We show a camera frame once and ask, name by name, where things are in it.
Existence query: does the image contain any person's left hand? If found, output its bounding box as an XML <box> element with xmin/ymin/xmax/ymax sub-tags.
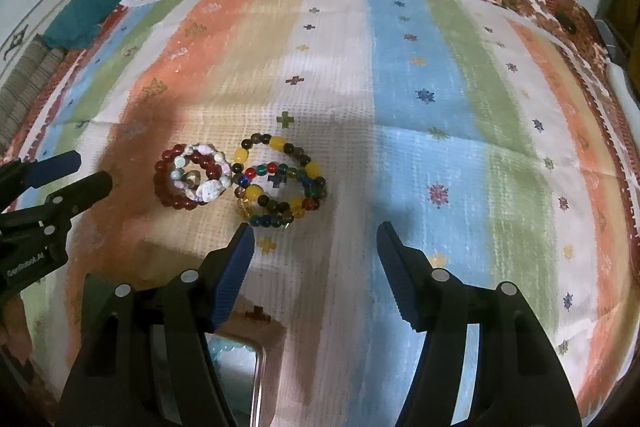
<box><xmin>0</xmin><ymin>294</ymin><xmax>35</xmax><ymax>363</ymax></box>

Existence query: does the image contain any white cloth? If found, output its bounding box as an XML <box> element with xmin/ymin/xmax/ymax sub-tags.
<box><xmin>604</xmin><ymin>57</ymin><xmax>640</xmax><ymax>112</ymax></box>

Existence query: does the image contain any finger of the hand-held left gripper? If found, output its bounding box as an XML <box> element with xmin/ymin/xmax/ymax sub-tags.
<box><xmin>0</xmin><ymin>171</ymin><xmax>113</xmax><ymax>230</ymax></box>
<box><xmin>0</xmin><ymin>151</ymin><xmax>82</xmax><ymax>194</ymax></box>

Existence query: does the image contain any brown striped cushion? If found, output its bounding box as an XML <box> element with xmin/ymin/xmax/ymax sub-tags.
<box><xmin>0</xmin><ymin>33</ymin><xmax>67</xmax><ymax>148</ymax></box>

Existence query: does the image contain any yellow and dark bead bracelet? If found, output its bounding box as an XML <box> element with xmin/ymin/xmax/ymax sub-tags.
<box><xmin>232</xmin><ymin>133</ymin><xmax>329</xmax><ymax>220</ymax></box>

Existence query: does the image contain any dark red bead bracelet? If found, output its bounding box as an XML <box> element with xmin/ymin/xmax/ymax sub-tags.
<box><xmin>153</xmin><ymin>144</ymin><xmax>224</xmax><ymax>210</ymax></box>

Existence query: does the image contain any pastel stone bracelet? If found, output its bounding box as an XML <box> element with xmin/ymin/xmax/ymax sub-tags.
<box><xmin>169</xmin><ymin>144</ymin><xmax>237</xmax><ymax>204</ymax></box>

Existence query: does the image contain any metal tin box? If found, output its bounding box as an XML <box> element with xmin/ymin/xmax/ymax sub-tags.
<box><xmin>204</xmin><ymin>332</ymin><xmax>269</xmax><ymax>427</ymax></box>

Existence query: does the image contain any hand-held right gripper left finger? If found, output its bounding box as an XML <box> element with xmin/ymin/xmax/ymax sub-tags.
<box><xmin>55</xmin><ymin>222</ymin><xmax>256</xmax><ymax>427</ymax></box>

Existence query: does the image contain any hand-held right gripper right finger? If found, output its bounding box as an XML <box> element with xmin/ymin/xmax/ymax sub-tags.
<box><xmin>376</xmin><ymin>221</ymin><xmax>583</xmax><ymax>427</ymax></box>

